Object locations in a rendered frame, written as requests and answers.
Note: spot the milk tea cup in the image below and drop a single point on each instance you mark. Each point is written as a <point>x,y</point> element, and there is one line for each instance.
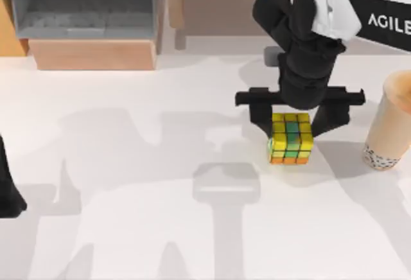
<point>387,122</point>

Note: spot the multicoloured puzzle cube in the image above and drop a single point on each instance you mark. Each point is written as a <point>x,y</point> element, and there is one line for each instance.
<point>290,140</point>

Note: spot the pale wooden drawer front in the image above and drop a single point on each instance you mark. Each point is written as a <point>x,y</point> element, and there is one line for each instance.
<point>91,53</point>

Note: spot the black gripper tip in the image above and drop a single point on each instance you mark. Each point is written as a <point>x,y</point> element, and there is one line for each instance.
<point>8,183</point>

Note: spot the wooden cupboard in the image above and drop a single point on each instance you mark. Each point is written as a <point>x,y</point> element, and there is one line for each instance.
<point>9,20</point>

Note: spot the pale grey rounded box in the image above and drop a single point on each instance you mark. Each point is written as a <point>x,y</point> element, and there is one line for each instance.
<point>270,56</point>

